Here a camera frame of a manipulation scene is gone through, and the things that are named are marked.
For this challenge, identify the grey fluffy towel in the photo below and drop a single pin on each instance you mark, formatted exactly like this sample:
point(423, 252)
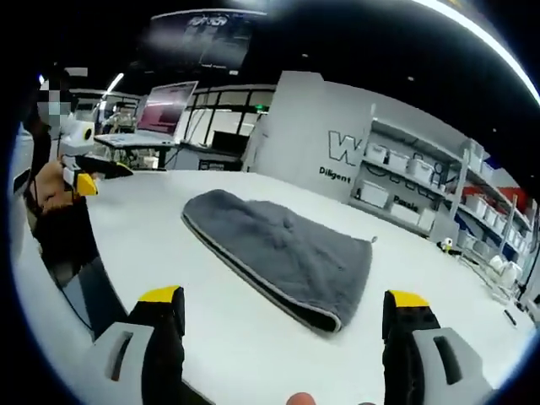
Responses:
point(274, 240)

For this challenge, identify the person's left hand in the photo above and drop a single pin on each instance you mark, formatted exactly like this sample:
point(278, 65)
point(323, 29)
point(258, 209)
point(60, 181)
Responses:
point(52, 187)

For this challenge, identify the person's right hand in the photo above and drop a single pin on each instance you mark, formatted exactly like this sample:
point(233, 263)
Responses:
point(300, 398)

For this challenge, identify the white monitor desk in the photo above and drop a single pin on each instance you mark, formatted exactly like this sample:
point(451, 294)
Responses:
point(135, 139)

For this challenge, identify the dark cloth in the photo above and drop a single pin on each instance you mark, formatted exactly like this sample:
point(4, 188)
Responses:
point(65, 240)

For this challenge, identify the ceiling light strip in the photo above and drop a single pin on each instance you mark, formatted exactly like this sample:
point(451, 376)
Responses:
point(115, 83)

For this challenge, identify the large purple-screen monitor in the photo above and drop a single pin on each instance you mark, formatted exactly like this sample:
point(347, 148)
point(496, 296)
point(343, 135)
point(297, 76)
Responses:
point(164, 107)

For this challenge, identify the idle white yellow gripper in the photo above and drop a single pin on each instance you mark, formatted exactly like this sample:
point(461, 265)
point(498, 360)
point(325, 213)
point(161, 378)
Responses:
point(448, 246)

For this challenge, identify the small black bar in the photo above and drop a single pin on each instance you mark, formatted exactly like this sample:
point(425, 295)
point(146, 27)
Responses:
point(510, 317)

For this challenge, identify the black computer case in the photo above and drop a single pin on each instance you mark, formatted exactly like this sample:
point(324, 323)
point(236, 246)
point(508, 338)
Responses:
point(217, 164)

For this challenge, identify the small black monitor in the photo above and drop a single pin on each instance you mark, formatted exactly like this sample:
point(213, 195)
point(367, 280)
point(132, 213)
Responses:
point(231, 140)

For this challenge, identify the row of white storage boxes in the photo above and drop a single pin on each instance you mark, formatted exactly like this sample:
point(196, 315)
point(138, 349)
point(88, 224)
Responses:
point(415, 166)

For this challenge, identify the grey metal shelving rack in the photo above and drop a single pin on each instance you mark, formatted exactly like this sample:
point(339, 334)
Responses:
point(464, 169)

